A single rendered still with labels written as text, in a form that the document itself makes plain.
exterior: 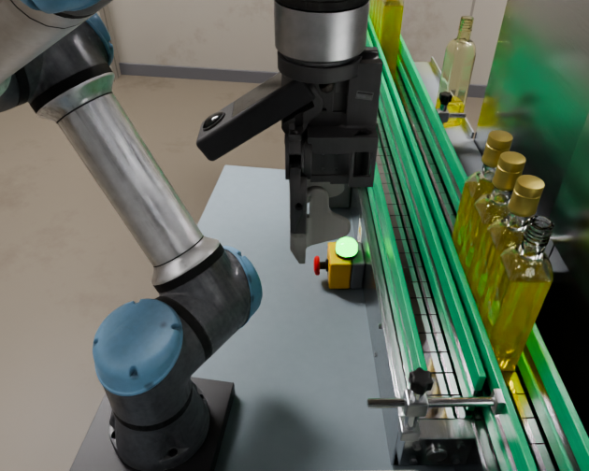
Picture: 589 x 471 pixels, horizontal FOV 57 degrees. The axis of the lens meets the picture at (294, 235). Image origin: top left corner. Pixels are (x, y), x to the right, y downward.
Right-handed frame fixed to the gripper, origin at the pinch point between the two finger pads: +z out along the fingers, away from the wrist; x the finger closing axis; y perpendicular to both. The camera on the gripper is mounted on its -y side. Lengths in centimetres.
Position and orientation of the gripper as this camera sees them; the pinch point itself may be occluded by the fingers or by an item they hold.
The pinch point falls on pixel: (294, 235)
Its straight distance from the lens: 58.3
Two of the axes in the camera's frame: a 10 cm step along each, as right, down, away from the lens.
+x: -0.2, -6.4, 7.7
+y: 10.0, -0.1, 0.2
